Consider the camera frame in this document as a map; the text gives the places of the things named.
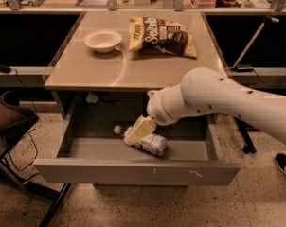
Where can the grey cabinet counter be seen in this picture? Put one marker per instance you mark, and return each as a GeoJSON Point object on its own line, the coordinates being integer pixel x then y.
{"type": "Point", "coordinates": [81, 69]}

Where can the blue plastic water bottle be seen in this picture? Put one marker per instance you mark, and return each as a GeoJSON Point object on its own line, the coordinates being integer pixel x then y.
{"type": "Point", "coordinates": [153, 143]}

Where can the white rod stand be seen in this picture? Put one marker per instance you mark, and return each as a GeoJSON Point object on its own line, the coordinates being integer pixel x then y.
{"type": "Point", "coordinates": [266, 20]}

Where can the black power adapter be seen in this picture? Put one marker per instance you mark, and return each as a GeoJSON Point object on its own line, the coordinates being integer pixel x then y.
{"type": "Point", "coordinates": [4, 69]}

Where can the black table leg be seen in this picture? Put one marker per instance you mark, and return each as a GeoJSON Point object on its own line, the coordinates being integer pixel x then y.
{"type": "Point", "coordinates": [248, 144]}

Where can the open grey top drawer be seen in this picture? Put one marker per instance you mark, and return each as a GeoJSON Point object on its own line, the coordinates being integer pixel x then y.
{"type": "Point", "coordinates": [90, 152]}

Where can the white bowl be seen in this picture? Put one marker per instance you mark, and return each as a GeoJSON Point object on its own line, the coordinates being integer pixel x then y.
{"type": "Point", "coordinates": [102, 41]}

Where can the brown office chair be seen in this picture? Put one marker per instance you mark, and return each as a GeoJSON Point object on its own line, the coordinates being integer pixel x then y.
{"type": "Point", "coordinates": [15, 123]}

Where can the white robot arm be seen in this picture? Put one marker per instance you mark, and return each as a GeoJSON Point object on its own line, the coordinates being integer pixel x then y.
{"type": "Point", "coordinates": [204, 91]}

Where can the brown chip bag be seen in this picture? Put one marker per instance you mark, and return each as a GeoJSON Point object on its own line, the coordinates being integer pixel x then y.
{"type": "Point", "coordinates": [165, 36]}

